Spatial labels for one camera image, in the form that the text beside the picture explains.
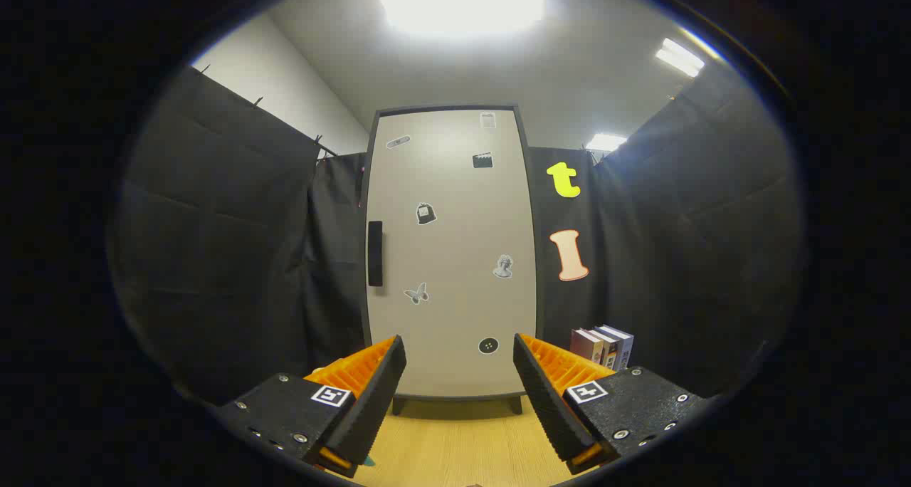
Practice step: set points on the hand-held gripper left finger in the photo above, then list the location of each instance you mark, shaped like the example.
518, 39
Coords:
377, 401

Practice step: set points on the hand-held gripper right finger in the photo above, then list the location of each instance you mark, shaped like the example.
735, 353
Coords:
544, 401

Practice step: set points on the dark grey cabinet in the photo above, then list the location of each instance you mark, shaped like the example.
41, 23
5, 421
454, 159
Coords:
399, 405

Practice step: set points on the white spine book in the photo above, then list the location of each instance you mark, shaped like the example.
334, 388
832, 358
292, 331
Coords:
608, 348

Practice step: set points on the blue grey book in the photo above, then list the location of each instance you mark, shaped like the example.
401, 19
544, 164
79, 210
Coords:
625, 344

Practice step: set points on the black backdrop cloth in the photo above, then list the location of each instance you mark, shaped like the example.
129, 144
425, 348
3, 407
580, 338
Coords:
213, 223

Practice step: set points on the large ceiling light panel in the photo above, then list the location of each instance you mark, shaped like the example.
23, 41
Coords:
462, 3

